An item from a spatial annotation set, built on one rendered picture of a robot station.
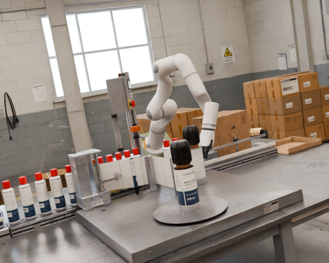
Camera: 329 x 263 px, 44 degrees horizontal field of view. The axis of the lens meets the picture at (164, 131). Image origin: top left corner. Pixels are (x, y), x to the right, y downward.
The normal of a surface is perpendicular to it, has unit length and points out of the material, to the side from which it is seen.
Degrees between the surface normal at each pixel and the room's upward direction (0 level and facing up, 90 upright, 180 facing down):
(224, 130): 90
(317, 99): 90
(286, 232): 90
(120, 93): 90
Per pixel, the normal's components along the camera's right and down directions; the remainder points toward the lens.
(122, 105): -0.11, 0.15
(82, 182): 0.47, 0.04
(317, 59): -0.91, 0.20
